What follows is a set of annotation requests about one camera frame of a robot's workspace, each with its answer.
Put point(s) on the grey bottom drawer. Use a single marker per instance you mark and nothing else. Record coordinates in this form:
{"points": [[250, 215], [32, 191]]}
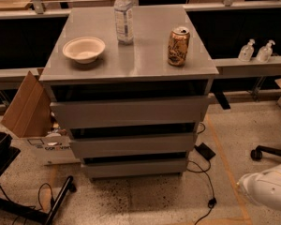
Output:
{"points": [[176, 164]]}

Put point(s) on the grey drawer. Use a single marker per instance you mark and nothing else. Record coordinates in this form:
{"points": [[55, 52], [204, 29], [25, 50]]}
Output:
{"points": [[130, 112], [133, 145], [176, 164]]}

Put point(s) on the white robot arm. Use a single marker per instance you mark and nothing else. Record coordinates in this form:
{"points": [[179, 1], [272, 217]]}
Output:
{"points": [[263, 188]]}

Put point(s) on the grey drawer cabinet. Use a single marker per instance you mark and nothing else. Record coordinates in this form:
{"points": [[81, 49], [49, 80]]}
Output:
{"points": [[136, 71]]}

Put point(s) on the grey top drawer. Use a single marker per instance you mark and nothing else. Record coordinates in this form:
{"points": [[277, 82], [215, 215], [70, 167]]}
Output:
{"points": [[130, 112]]}

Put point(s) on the grey middle drawer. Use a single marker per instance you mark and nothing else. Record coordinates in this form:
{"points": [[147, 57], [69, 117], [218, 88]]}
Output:
{"points": [[133, 145]]}

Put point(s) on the gold soda can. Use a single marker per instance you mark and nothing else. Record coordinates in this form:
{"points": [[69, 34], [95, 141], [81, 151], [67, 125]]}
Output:
{"points": [[178, 46]]}

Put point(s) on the white paper bowl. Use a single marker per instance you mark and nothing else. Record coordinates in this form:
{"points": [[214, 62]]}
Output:
{"points": [[84, 50]]}

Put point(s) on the black power adapter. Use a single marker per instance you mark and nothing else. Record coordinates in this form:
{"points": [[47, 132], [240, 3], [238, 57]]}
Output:
{"points": [[205, 151]]}

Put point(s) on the clear plastic water bottle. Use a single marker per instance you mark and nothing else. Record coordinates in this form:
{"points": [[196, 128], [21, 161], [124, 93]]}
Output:
{"points": [[124, 20]]}

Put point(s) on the open cardboard box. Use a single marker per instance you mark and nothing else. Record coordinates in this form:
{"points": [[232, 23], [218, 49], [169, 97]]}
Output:
{"points": [[30, 118]]}

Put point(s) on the left hand sanitizer bottle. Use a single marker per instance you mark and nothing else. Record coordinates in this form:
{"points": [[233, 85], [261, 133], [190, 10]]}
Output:
{"points": [[246, 51]]}

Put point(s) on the hand sanitizer bottle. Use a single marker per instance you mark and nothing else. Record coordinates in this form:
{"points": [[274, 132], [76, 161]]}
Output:
{"points": [[265, 52], [246, 51]]}

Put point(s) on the black office chair base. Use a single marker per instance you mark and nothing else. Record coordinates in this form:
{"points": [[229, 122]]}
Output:
{"points": [[256, 154]]}

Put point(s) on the right hand sanitizer bottle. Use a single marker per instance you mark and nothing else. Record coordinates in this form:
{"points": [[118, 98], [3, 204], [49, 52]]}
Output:
{"points": [[265, 52]]}

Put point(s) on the black bin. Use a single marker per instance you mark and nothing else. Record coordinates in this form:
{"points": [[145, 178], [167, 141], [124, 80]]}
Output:
{"points": [[7, 152]]}

